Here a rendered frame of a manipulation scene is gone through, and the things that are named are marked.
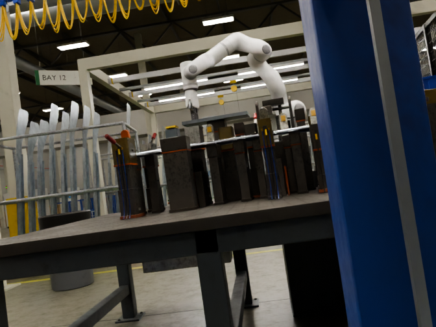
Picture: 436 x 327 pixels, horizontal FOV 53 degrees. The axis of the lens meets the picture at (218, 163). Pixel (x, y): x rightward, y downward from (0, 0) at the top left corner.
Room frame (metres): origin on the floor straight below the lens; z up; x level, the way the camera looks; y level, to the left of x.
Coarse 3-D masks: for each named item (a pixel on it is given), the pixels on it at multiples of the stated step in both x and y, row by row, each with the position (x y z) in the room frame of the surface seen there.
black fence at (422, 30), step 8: (432, 16) 2.37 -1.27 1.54; (424, 24) 2.52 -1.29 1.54; (432, 24) 2.43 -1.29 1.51; (424, 32) 2.53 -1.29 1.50; (432, 32) 2.46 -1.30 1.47; (416, 40) 2.76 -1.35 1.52; (424, 40) 2.61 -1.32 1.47; (432, 40) 2.46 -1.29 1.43; (424, 48) 2.62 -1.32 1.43; (432, 48) 2.52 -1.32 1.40; (424, 56) 2.66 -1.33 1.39; (432, 56) 2.52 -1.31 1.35; (432, 64) 2.52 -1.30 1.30; (432, 72) 2.52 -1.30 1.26
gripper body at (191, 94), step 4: (188, 92) 2.43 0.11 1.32; (192, 92) 2.43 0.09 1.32; (196, 92) 2.48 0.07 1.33; (188, 96) 2.42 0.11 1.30; (192, 96) 2.42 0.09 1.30; (196, 96) 2.47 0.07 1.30; (188, 100) 2.43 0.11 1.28; (192, 100) 2.42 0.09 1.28; (196, 100) 2.46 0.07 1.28; (188, 104) 2.46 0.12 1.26; (192, 104) 2.44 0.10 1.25; (196, 104) 2.46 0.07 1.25; (188, 108) 2.46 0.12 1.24
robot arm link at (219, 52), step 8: (216, 48) 2.48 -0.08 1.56; (224, 48) 2.49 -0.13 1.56; (200, 56) 2.39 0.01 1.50; (208, 56) 2.44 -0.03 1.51; (216, 56) 2.48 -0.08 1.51; (224, 56) 2.51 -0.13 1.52; (192, 64) 2.36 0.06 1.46; (200, 64) 2.37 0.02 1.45; (208, 64) 2.41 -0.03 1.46; (184, 72) 2.40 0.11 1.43; (192, 72) 2.36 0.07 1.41; (200, 72) 2.39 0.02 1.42
